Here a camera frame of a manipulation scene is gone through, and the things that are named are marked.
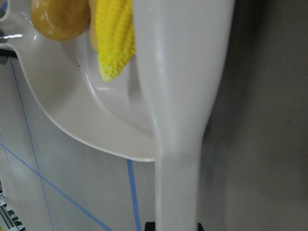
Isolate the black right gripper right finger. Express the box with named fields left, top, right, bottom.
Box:
left=197, top=223, right=204, bottom=231

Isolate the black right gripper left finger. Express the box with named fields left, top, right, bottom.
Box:
left=144, top=222, right=156, bottom=231

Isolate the beige plastic dustpan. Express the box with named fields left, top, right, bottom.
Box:
left=0, top=0, right=155, bottom=162

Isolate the beige hand brush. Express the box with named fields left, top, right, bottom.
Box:
left=133, top=0, right=235, bottom=231

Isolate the yellow corn toy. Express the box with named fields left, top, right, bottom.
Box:
left=95, top=0, right=135, bottom=82

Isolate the brown potato toy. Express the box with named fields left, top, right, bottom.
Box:
left=30, top=0, right=90, bottom=41

